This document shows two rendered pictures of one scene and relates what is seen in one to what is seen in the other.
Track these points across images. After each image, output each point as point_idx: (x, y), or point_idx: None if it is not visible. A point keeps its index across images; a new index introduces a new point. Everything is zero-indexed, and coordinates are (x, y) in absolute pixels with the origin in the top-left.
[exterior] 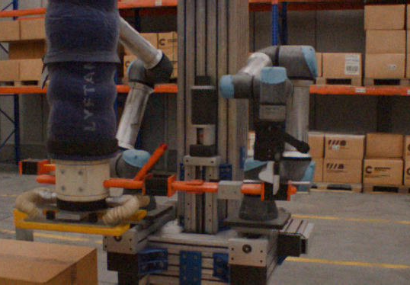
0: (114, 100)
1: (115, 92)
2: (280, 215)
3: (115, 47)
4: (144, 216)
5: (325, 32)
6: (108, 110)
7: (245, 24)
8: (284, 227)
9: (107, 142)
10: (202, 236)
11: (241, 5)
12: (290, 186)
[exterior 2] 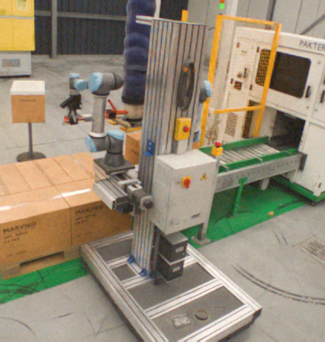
0: (128, 83)
1: (125, 79)
2: (107, 166)
3: (127, 62)
4: (123, 130)
5: None
6: (124, 85)
7: (164, 61)
8: (115, 185)
9: (121, 95)
10: (137, 168)
11: (158, 47)
12: (65, 117)
